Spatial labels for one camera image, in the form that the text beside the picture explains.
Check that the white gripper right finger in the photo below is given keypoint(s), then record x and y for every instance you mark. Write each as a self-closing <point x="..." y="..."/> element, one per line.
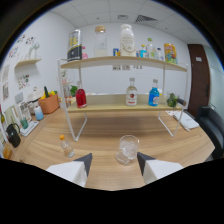
<point x="160" y="169"/>

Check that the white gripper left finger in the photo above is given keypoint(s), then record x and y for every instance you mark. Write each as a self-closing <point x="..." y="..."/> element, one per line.
<point x="71" y="170"/>

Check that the orange-cap clear bottle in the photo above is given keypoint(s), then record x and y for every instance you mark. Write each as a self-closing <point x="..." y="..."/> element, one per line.
<point x="68" y="149"/>

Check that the blue liquid bottle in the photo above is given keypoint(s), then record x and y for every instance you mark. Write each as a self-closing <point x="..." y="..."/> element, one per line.
<point x="154" y="97"/>

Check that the green glass cup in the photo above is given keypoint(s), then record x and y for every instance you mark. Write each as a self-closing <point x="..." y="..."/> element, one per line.
<point x="24" y="124"/>

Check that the clear glass with ice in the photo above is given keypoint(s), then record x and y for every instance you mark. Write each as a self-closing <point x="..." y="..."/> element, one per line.
<point x="128" y="148"/>

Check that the white scale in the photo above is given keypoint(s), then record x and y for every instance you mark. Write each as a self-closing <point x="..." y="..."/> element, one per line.
<point x="29" y="128"/>

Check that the black chair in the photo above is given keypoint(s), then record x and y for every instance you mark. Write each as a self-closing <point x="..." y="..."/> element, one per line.
<point x="211" y="128"/>

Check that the bunch of green limes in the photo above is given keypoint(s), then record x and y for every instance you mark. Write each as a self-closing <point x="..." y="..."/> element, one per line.
<point x="172" y="100"/>

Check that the black cylindrical tool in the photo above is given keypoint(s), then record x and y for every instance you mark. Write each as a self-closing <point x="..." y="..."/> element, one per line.
<point x="181" y="101"/>

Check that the red liquid glass bottle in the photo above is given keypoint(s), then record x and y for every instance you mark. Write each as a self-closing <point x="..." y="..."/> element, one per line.
<point x="81" y="99"/>

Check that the two-tier wooden shelf rack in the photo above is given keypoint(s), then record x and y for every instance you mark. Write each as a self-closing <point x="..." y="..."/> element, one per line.
<point x="123" y="106"/>

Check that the clear bottle red label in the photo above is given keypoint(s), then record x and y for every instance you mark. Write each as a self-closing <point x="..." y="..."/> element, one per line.
<point x="131" y="96"/>

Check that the green potted plant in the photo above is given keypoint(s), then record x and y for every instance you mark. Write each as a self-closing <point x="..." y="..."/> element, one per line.
<point x="73" y="90"/>

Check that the brown door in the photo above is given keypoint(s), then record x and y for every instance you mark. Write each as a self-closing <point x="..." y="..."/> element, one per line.
<point x="199" y="80"/>

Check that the small clear bottle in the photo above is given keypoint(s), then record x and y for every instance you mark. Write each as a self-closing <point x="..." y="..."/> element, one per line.
<point x="159" y="55"/>

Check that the small pink bottle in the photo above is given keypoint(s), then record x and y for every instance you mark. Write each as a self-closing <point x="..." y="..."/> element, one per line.
<point x="85" y="55"/>

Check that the yellow snack bag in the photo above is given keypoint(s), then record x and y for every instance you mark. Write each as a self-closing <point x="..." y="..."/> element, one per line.
<point x="170" y="54"/>

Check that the green-cap clear bottle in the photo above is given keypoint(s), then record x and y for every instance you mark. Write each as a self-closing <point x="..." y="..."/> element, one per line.
<point x="151" y="50"/>

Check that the black and yellow bag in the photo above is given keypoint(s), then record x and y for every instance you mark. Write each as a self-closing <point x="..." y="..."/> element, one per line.
<point x="74" y="46"/>

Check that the small blue box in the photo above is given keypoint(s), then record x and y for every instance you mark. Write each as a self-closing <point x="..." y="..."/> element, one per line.
<point x="116" y="52"/>

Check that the large white bottle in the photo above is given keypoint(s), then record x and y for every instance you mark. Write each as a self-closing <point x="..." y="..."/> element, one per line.
<point x="128" y="41"/>

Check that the ceiling air vent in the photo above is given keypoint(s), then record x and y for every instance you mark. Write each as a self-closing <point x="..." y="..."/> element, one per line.
<point x="146" y="18"/>

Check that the wooden wall shelf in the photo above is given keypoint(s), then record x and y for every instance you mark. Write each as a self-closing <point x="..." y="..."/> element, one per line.
<point x="28" y="62"/>

